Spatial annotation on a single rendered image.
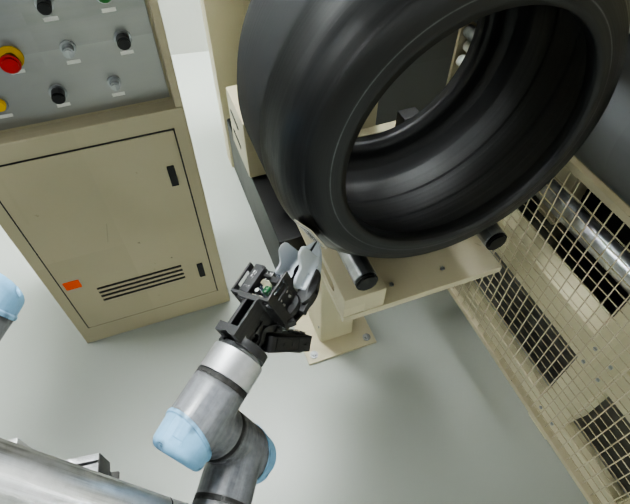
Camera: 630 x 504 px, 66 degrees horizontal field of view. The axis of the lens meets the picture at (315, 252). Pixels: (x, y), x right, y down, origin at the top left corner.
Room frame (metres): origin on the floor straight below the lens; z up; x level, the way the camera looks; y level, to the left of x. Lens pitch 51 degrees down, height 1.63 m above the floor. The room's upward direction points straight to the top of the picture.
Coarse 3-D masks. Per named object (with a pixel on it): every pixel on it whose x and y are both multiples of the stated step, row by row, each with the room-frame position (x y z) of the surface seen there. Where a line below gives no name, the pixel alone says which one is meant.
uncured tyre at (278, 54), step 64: (256, 0) 0.70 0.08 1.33; (320, 0) 0.58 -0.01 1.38; (384, 0) 0.54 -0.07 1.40; (448, 0) 0.54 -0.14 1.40; (512, 0) 0.57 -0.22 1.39; (576, 0) 0.60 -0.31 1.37; (256, 64) 0.62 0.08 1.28; (320, 64) 0.52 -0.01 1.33; (384, 64) 0.52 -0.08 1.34; (512, 64) 0.89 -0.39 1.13; (576, 64) 0.77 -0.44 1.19; (256, 128) 0.59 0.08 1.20; (320, 128) 0.50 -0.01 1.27; (448, 128) 0.87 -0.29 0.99; (512, 128) 0.80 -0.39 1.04; (576, 128) 0.64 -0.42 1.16; (320, 192) 0.49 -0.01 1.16; (384, 192) 0.75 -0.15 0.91; (448, 192) 0.73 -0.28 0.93; (512, 192) 0.63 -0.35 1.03; (384, 256) 0.54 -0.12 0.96
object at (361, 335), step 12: (300, 324) 0.97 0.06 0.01; (312, 324) 0.97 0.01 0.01; (360, 324) 0.97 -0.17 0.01; (312, 336) 0.91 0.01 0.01; (348, 336) 0.91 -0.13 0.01; (360, 336) 0.91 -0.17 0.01; (372, 336) 0.91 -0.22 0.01; (312, 348) 0.86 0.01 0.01; (324, 348) 0.86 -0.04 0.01; (336, 348) 0.86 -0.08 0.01; (348, 348) 0.86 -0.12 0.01; (312, 360) 0.82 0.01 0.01
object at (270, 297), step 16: (256, 272) 0.41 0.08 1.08; (272, 272) 0.41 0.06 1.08; (240, 288) 0.39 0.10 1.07; (256, 288) 0.39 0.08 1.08; (272, 288) 0.39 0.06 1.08; (288, 288) 0.39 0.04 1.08; (240, 304) 0.37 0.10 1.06; (256, 304) 0.36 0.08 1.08; (272, 304) 0.36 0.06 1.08; (288, 304) 0.39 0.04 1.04; (240, 320) 0.34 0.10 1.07; (256, 320) 0.34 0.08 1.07; (272, 320) 0.36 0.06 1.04; (288, 320) 0.36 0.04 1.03; (224, 336) 0.33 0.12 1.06; (240, 336) 0.32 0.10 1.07; (256, 336) 0.34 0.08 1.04; (256, 352) 0.31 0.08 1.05
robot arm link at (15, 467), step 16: (0, 448) 0.16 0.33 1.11; (16, 448) 0.17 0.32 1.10; (0, 464) 0.15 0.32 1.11; (16, 464) 0.15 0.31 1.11; (32, 464) 0.15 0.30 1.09; (48, 464) 0.15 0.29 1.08; (64, 464) 0.16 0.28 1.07; (0, 480) 0.13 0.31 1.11; (16, 480) 0.13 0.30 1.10; (32, 480) 0.14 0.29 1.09; (48, 480) 0.14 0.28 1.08; (64, 480) 0.14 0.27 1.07; (80, 480) 0.14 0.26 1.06; (96, 480) 0.15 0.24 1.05; (112, 480) 0.15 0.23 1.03; (0, 496) 0.12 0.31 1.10; (16, 496) 0.12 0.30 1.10; (32, 496) 0.12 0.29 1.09; (48, 496) 0.12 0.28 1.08; (64, 496) 0.13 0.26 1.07; (80, 496) 0.13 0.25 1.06; (96, 496) 0.13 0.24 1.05; (112, 496) 0.13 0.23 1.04; (128, 496) 0.14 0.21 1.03; (144, 496) 0.14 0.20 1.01; (160, 496) 0.14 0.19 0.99; (208, 496) 0.15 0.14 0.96; (224, 496) 0.15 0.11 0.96
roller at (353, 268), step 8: (344, 256) 0.58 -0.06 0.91; (352, 256) 0.57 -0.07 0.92; (360, 256) 0.57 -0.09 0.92; (344, 264) 0.57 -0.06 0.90; (352, 264) 0.56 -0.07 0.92; (360, 264) 0.55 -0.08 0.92; (368, 264) 0.55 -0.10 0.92; (352, 272) 0.54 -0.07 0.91; (360, 272) 0.53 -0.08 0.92; (368, 272) 0.53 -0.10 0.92; (352, 280) 0.53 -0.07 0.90; (360, 280) 0.52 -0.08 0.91; (368, 280) 0.52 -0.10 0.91; (376, 280) 0.53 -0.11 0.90; (360, 288) 0.52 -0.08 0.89; (368, 288) 0.52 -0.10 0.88
